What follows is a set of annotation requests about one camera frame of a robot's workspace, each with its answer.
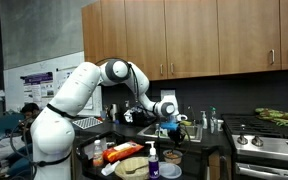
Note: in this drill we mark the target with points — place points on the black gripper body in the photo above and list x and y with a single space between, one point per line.
177 136

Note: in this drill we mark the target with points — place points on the dark stirring spoon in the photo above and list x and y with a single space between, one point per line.
174 149

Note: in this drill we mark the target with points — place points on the small bowl with orange contents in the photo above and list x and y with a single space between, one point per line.
172 158

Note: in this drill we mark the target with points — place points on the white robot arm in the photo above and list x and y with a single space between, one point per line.
52 131

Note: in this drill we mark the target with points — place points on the stainless steel sink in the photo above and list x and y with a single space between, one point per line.
193 133

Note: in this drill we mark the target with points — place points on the sink faucet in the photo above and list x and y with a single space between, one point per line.
192 115

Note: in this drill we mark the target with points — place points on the black utility cart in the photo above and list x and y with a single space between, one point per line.
207 162

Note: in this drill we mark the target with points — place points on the purple hand sanitizer pump bottle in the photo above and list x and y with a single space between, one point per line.
153 162

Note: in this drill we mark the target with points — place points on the clear soap dispenser bottle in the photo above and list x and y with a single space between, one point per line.
204 120

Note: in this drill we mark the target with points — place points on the clear plastic container lid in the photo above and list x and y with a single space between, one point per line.
169 170

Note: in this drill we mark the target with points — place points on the green cap spray bottle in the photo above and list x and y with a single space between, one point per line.
213 120

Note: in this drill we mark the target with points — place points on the black coffee machine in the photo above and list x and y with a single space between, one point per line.
139 116

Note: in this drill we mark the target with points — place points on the woven wicker basket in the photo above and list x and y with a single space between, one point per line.
130 164

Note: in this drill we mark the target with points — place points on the dark plastic fork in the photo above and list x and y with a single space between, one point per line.
134 170

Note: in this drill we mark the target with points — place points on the orange red snack bag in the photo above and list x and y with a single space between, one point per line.
121 151

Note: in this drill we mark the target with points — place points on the white crumpled napkin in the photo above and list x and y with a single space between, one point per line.
109 168

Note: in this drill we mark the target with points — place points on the orange drink bottle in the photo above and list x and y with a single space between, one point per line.
98 154

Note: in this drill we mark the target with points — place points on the stainless steel gas stove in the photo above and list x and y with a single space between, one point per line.
260 148

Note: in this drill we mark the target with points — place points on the black white checkerboard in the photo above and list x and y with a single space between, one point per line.
87 122

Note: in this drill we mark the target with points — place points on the wooden upper cabinets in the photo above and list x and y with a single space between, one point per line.
173 39

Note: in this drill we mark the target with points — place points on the green patterned oven mitt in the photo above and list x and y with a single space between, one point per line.
280 118

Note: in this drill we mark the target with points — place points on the seated person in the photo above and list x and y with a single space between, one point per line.
7 145

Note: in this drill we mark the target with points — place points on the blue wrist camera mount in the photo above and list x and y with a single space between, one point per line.
169 126

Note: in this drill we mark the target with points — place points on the white wall outlet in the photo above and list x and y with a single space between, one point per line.
166 92

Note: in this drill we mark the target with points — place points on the purple wall poster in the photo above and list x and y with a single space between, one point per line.
38 88

